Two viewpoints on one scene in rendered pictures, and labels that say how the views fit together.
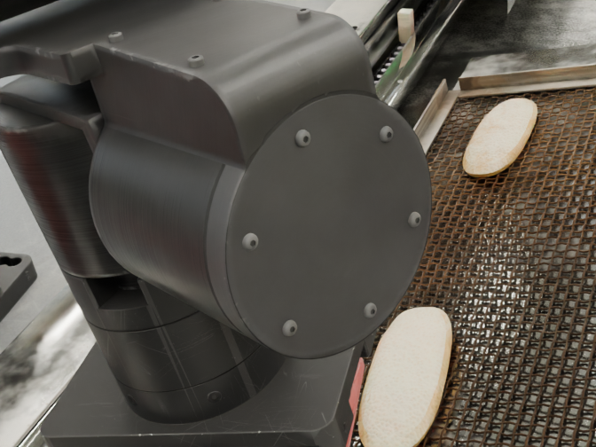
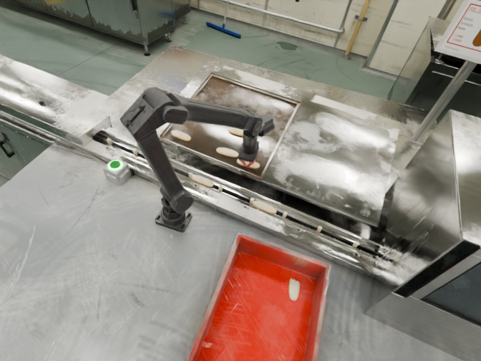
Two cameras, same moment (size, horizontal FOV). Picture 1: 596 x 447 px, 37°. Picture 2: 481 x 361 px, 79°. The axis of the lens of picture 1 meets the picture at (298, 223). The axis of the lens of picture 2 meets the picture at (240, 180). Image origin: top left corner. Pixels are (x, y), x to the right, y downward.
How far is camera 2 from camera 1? 112 cm
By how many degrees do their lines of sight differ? 71
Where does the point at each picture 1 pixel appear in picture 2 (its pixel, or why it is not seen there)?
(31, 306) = not seen: hidden behind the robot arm
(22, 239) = (152, 210)
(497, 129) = (181, 135)
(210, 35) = (265, 118)
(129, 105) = (265, 124)
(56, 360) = (204, 191)
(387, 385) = (230, 152)
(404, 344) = (224, 150)
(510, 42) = (115, 132)
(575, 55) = not seen: hidden behind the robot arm
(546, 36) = (117, 127)
